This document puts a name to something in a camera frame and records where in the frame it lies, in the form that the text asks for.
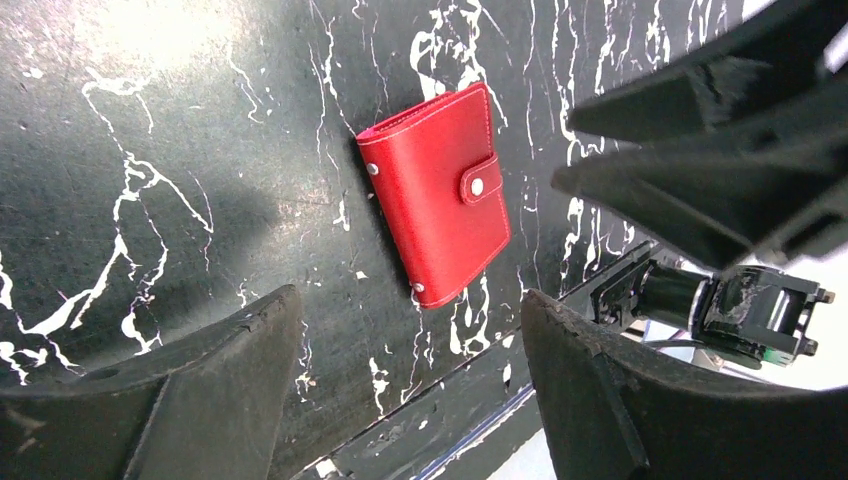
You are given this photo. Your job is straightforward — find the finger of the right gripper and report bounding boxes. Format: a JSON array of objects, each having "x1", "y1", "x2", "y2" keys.
[
  {"x1": 551, "y1": 86, "x2": 847, "y2": 271},
  {"x1": 567, "y1": 1, "x2": 847, "y2": 143}
]

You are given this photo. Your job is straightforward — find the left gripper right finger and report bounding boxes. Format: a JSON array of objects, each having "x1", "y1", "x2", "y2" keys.
[{"x1": 521, "y1": 290, "x2": 847, "y2": 479}]

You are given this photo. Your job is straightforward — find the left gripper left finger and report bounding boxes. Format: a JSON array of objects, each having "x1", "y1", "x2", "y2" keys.
[{"x1": 1, "y1": 285, "x2": 302, "y2": 479}]

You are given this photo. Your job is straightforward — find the red leather card holder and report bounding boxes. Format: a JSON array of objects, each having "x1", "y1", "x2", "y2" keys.
[{"x1": 355, "y1": 82, "x2": 511, "y2": 309}]

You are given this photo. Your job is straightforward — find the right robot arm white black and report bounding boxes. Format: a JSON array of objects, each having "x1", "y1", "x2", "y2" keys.
[{"x1": 552, "y1": 1, "x2": 847, "y2": 368}]

